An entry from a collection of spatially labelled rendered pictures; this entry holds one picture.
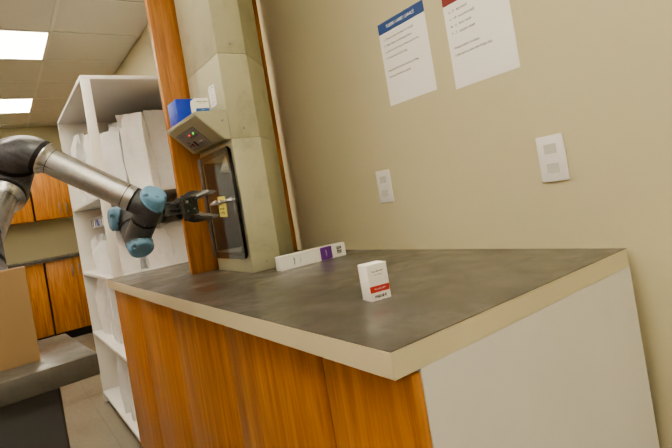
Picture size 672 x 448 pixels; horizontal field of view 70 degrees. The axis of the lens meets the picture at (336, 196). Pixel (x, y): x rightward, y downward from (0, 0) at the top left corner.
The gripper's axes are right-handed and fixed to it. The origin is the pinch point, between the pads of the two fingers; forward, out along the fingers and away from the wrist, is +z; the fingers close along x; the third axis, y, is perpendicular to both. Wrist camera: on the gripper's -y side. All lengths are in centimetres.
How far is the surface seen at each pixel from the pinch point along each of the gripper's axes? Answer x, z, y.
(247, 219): -7.4, 6.5, 10.8
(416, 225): -19, 49, 49
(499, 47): 27, 49, 90
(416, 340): -26, -19, 115
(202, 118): 28.5, -3.5, 10.8
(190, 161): 18.9, 3.2, -26.2
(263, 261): -22.9, 9.9, 10.8
